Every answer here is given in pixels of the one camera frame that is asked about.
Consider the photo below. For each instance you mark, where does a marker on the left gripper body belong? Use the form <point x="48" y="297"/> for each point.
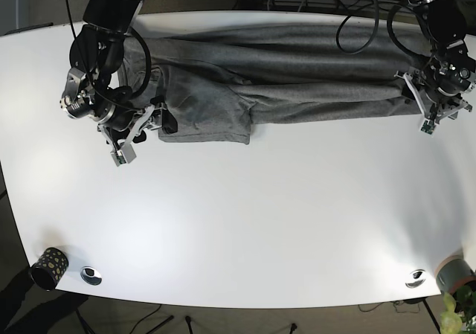
<point x="442" y="97"/>

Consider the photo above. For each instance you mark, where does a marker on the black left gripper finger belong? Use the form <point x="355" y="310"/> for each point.
<point x="408" y="97"/>

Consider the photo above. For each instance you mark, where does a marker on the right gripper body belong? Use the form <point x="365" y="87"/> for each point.
<point x="152" y="117"/>

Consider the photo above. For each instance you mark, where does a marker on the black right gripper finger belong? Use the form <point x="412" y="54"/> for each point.
<point x="142" y="137"/>
<point x="169" y="124"/>

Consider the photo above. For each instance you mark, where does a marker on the grey T-shirt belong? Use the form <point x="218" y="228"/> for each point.
<point x="220" y="83"/>

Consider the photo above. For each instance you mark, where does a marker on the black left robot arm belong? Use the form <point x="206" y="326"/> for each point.
<point x="444" y="26"/>

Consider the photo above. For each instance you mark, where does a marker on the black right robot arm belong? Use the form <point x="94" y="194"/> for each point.
<point x="96" y="54"/>

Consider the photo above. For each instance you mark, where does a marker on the left silver table grommet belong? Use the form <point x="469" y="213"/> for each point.
<point x="91" y="276"/>

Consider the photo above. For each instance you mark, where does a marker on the silver table grommet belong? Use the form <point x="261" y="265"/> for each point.
<point x="416" y="278"/>
<point x="91" y="276"/>

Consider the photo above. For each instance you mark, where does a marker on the grey plant pot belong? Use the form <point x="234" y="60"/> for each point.
<point x="454" y="272"/>

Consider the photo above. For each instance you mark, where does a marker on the black gold spotted cup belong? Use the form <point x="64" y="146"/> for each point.
<point x="48" y="270"/>

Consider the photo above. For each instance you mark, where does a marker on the right silver table grommet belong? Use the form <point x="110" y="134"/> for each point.
<point x="416" y="278"/>

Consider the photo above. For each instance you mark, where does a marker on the green plant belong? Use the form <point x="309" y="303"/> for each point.
<point x="459" y="314"/>

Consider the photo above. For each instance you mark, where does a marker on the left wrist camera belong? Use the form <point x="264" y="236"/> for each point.
<point x="428" y="126"/>

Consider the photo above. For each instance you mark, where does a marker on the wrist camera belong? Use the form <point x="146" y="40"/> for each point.
<point x="123" y="156"/>
<point x="428" y="126"/>

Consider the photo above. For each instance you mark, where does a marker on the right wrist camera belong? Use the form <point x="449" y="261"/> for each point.
<point x="123" y="156"/>

